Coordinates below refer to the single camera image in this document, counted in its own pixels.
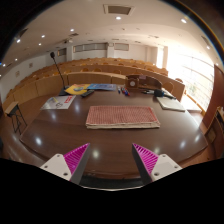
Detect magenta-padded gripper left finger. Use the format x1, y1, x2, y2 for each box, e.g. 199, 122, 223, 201
39, 142, 91, 186

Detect red white checkered towel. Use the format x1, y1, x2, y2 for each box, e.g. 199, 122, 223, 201
85, 105, 161, 130

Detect wooden shelf unit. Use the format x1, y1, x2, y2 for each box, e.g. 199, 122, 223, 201
203, 105, 224, 149

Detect black handheld microphone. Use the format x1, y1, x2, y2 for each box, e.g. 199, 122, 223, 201
153, 88, 177, 100

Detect recessed ceiling lights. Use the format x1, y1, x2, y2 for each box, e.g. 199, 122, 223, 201
14, 14, 213, 51

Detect rows of wooden lecture seats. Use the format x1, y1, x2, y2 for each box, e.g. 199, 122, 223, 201
1, 57, 186, 111

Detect square ceiling air vent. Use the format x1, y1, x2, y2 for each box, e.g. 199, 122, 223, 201
102, 3, 136, 16

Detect large bright window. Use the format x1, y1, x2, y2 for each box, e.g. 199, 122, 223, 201
166, 46, 215, 111

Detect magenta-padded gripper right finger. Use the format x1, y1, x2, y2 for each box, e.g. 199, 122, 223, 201
131, 142, 183, 186

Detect white closed book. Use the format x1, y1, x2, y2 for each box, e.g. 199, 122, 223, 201
156, 96, 186, 112

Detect small wooden side desk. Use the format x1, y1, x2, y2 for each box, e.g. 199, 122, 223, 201
3, 101, 28, 135

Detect white printed poster sheet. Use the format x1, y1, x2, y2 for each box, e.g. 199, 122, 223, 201
40, 95, 77, 111

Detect black remote control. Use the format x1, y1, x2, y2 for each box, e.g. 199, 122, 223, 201
80, 89, 95, 98

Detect black gooseneck desk microphone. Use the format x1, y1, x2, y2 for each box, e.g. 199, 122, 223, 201
49, 51, 71, 97

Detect wooden desk organizer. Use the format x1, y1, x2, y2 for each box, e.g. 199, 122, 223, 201
125, 74, 163, 92

